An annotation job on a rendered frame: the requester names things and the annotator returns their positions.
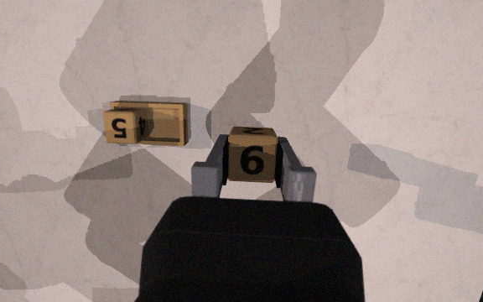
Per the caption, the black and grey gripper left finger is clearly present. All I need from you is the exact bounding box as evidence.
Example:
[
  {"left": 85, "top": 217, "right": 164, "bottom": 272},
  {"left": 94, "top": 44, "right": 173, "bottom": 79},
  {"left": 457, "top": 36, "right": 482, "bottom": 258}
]
[{"left": 191, "top": 134, "right": 229, "bottom": 198}]

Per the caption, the brown wooden tray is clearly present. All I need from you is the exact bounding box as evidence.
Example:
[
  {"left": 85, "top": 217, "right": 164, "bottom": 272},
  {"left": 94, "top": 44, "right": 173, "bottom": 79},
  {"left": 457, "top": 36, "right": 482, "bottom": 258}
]
[{"left": 110, "top": 101, "right": 188, "bottom": 146}]

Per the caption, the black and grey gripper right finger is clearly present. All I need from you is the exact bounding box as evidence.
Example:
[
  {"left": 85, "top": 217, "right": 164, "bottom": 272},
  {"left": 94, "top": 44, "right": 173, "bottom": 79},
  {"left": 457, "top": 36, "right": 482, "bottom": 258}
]
[{"left": 274, "top": 137, "right": 317, "bottom": 202}]

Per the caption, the brown number cube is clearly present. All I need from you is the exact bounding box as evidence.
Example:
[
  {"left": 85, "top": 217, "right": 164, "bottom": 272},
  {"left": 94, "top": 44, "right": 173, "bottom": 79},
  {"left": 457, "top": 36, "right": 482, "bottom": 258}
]
[
  {"left": 227, "top": 127, "right": 278, "bottom": 183},
  {"left": 103, "top": 108, "right": 148, "bottom": 144}
]

